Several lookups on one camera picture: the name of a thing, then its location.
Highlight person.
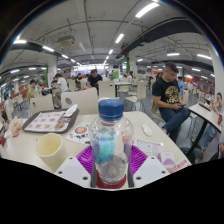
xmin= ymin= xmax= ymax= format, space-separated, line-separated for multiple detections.
xmin=54 ymin=73 xmax=69 ymax=108
xmin=151 ymin=62 xmax=191 ymax=143
xmin=206 ymin=92 xmax=224 ymax=158
xmin=87 ymin=68 xmax=104 ymax=91
xmin=27 ymin=78 xmax=37 ymax=103

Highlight neighbouring beige table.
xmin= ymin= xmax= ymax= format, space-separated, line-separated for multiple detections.
xmin=188 ymin=102 xmax=223 ymax=158

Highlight clear blue-capped water bottle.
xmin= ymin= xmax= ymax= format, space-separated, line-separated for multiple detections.
xmin=88 ymin=98 xmax=134 ymax=186

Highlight cream mug with brown handle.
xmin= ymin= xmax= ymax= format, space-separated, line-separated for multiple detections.
xmin=34 ymin=132 xmax=69 ymax=173

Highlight crumpled white tissue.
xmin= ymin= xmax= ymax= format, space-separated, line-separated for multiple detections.
xmin=141 ymin=122 xmax=154 ymax=137

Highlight white flyer with red print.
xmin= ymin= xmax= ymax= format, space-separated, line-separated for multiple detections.
xmin=169 ymin=158 xmax=193 ymax=173

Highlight white paper napkin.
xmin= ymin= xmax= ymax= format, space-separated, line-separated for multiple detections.
xmin=63 ymin=103 xmax=79 ymax=118

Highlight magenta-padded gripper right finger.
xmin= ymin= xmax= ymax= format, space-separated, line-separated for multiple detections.
xmin=125 ymin=144 xmax=169 ymax=189

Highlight colourful sticker sheet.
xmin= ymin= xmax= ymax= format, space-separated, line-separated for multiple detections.
xmin=65 ymin=121 xmax=92 ymax=146

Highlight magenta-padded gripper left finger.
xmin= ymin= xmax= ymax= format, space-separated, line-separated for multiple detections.
xmin=54 ymin=144 xmax=98 ymax=189

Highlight ceiling lights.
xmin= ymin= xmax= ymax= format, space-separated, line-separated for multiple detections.
xmin=0 ymin=1 xmax=214 ymax=89

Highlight ceiling air conditioner unit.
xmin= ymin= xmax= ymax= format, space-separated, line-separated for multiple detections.
xmin=56 ymin=34 xmax=76 ymax=47

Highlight brown food tray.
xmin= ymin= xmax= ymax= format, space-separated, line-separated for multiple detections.
xmin=22 ymin=108 xmax=80 ymax=134

